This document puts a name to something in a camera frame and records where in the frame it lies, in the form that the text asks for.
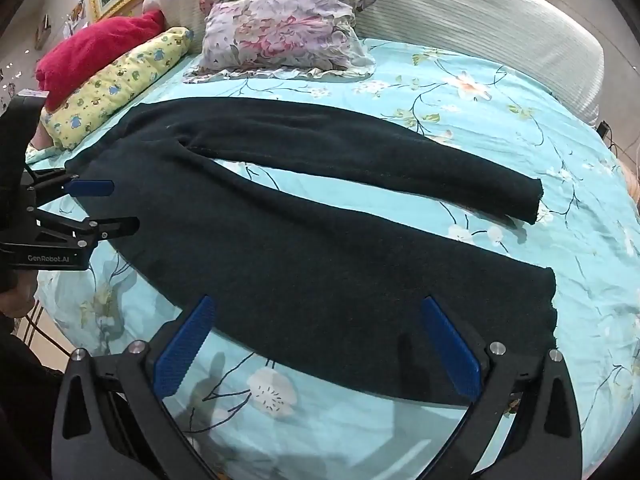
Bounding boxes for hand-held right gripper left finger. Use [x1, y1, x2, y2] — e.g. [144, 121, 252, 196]
[50, 295, 236, 480]

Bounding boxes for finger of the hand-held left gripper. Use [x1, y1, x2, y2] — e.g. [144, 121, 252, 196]
[35, 210, 141, 250]
[25, 170, 115, 206]

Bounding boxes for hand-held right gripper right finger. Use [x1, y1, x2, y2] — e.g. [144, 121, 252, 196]
[421, 296, 586, 480]

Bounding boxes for black pants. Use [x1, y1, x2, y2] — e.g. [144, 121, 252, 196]
[64, 96, 558, 408]

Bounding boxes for person's left hand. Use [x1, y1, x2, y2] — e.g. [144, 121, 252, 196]
[0, 280, 38, 320]

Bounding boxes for yellow patterned pillow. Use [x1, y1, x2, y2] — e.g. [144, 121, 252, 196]
[42, 26, 195, 152]

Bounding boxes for red blanket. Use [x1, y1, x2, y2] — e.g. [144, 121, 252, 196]
[35, 9, 168, 111]

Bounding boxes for person's dark clothing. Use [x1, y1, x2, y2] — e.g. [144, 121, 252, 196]
[0, 330, 68, 480]

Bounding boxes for blue floral bed sheet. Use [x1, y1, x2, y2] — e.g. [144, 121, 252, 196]
[25, 37, 640, 480]

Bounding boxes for white ribbed headboard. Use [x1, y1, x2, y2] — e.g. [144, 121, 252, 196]
[142, 0, 606, 128]

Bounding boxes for wall stickers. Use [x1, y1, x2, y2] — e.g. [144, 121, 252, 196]
[0, 0, 88, 96]

